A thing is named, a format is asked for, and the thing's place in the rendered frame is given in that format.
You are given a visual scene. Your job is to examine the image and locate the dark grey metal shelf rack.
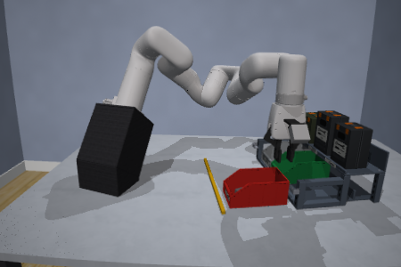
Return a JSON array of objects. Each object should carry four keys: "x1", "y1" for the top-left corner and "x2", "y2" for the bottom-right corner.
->
[{"x1": 252, "y1": 139, "x2": 389, "y2": 209}]

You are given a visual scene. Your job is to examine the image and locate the yellow bar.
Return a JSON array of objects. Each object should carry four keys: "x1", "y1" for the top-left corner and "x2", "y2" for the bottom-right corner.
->
[{"x1": 204, "y1": 158, "x2": 225, "y2": 214}]

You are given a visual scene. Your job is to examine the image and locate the red bin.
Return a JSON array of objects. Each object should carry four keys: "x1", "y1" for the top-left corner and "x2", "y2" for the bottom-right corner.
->
[{"x1": 223, "y1": 167, "x2": 290, "y2": 208}]

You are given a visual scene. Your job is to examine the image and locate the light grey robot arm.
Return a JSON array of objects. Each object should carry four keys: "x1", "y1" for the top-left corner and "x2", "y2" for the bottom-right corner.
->
[{"x1": 102, "y1": 26, "x2": 311, "y2": 143}]

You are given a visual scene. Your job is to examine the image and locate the grey open bin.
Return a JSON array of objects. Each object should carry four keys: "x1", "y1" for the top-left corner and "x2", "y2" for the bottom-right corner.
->
[{"x1": 261, "y1": 141, "x2": 307, "y2": 167}]

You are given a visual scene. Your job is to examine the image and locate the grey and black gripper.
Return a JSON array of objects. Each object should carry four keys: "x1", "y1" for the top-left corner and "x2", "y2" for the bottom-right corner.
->
[{"x1": 264, "y1": 102, "x2": 306, "y2": 163}]

